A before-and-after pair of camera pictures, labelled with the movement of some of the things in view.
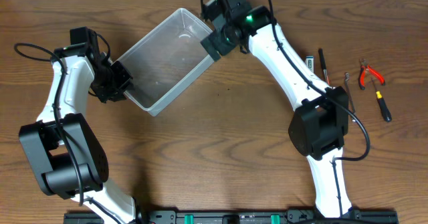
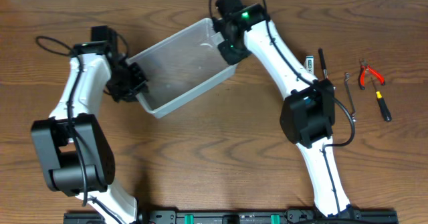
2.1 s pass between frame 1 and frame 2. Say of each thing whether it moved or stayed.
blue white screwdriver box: stayed
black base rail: stayed
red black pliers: stayed
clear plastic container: moved
